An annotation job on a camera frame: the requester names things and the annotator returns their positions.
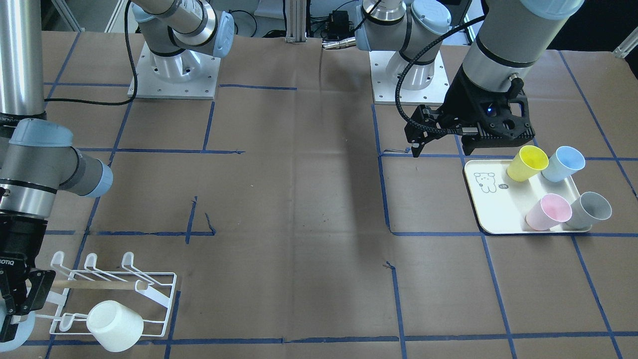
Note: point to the pale green plastic cup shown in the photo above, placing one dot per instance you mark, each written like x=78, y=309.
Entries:
x=115, y=326

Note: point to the light blue plastic cup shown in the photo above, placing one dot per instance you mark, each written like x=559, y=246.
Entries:
x=24, y=329

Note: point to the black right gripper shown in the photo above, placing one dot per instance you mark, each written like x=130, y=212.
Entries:
x=16, y=244

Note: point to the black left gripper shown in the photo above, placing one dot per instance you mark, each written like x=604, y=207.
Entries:
x=462, y=101

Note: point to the white wire cup rack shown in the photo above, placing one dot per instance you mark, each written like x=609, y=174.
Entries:
x=75, y=291

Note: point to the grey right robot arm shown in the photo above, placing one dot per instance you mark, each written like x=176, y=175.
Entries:
x=37, y=155

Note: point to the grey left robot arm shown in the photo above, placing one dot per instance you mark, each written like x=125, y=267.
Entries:
x=512, y=36

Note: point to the aluminium frame post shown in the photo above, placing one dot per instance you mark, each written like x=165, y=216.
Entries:
x=295, y=16

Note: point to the cream tray with bunny drawing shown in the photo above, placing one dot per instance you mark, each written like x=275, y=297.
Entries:
x=501, y=204

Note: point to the yellow plastic cup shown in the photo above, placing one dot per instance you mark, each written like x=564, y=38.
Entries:
x=528, y=162

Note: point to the pink plastic cup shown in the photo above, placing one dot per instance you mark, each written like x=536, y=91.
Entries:
x=551, y=210

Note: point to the grey plastic cup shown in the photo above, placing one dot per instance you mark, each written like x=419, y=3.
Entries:
x=589, y=208

